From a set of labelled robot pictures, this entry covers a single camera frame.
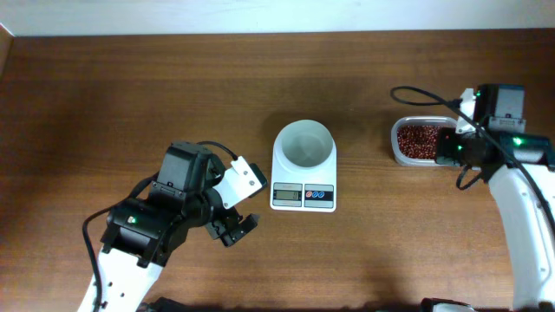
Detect red beans in container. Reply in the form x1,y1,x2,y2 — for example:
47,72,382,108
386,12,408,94
396,126,441,160

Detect white round bowl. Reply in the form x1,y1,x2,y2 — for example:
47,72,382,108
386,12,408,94
277,120,334,168

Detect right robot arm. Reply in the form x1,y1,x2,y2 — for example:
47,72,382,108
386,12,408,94
435,84,554,311

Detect clear plastic bean container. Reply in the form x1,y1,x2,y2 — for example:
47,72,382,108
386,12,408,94
391,116,456,166

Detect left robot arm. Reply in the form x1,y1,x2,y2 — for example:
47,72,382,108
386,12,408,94
79,141,267,311

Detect white digital kitchen scale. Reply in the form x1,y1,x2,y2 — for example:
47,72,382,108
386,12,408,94
270,139,337,213

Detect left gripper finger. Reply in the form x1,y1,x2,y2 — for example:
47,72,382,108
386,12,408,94
249,163,268,198
220,214,260,247

